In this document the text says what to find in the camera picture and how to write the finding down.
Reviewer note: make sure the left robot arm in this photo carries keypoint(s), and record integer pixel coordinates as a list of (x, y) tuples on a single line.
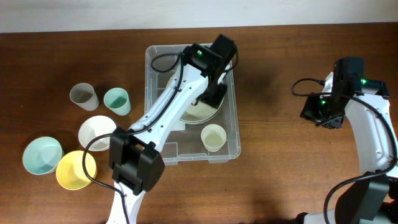
[(134, 154)]

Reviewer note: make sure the cream plate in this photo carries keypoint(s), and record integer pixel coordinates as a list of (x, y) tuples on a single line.
[(199, 113)]

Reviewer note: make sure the mint green cup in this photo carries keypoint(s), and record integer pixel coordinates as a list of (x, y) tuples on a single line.
[(117, 100)]

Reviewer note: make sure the white small bowl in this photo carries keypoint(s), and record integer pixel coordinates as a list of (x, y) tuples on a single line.
[(94, 127)]

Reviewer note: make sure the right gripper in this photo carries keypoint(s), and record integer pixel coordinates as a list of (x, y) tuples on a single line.
[(308, 112)]

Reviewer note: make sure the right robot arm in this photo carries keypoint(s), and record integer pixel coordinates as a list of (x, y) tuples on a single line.
[(347, 94)]

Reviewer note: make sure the yellow small bowl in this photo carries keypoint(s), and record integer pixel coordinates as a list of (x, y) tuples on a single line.
[(69, 172)]

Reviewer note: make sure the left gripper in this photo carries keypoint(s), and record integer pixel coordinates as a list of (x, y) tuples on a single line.
[(215, 101)]

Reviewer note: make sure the mint green small bowl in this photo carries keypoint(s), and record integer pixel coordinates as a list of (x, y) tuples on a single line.
[(42, 156)]

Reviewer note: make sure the grey cup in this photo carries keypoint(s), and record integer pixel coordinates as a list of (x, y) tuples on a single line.
[(84, 95)]

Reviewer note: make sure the cream cup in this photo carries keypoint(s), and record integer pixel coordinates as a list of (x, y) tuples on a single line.
[(213, 137)]

